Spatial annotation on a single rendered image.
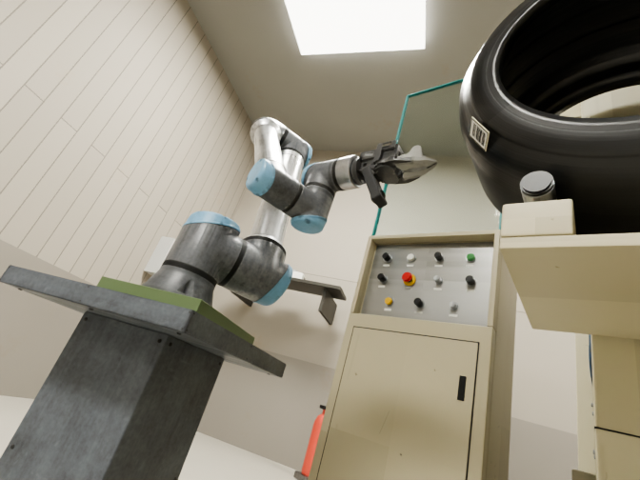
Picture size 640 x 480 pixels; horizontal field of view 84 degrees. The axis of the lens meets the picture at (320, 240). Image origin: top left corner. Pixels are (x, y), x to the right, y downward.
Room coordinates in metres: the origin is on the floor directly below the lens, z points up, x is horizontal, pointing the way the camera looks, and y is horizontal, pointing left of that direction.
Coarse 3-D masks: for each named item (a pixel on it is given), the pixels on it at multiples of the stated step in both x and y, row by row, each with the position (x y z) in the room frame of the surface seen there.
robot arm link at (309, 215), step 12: (312, 192) 0.81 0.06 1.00; (324, 192) 0.82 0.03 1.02; (300, 204) 0.80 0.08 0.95; (312, 204) 0.81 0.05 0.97; (324, 204) 0.82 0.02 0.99; (300, 216) 0.82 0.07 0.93; (312, 216) 0.81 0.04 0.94; (324, 216) 0.83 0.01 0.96; (300, 228) 0.87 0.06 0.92; (312, 228) 0.85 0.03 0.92
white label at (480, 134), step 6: (474, 120) 0.47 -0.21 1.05; (474, 126) 0.48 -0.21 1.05; (480, 126) 0.47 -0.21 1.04; (474, 132) 0.49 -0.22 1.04; (480, 132) 0.48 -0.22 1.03; (486, 132) 0.46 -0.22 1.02; (474, 138) 0.50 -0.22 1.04; (480, 138) 0.48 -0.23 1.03; (486, 138) 0.47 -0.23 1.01; (480, 144) 0.49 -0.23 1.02; (486, 144) 0.48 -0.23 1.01; (486, 150) 0.49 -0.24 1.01
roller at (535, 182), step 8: (528, 176) 0.42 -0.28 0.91; (536, 176) 0.41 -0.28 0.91; (544, 176) 0.41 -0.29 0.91; (520, 184) 0.43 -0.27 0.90; (528, 184) 0.42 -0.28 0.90; (536, 184) 0.41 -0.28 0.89; (544, 184) 0.40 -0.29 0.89; (552, 184) 0.40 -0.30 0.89; (528, 192) 0.42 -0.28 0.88; (536, 192) 0.41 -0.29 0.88; (544, 192) 0.41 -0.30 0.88; (552, 192) 0.41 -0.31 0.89; (528, 200) 0.44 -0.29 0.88; (536, 200) 0.43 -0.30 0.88; (544, 200) 0.42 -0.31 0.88
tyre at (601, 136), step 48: (528, 0) 0.42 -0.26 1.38; (576, 0) 0.44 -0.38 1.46; (624, 0) 0.41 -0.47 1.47; (528, 48) 0.53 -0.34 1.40; (576, 48) 0.53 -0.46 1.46; (624, 48) 0.50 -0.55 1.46; (480, 96) 0.47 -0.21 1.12; (528, 96) 0.63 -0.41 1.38; (576, 96) 0.59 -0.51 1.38; (528, 144) 0.42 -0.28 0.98; (576, 144) 0.37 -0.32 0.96; (624, 144) 0.34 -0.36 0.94; (576, 192) 0.42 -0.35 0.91; (624, 192) 0.38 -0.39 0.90
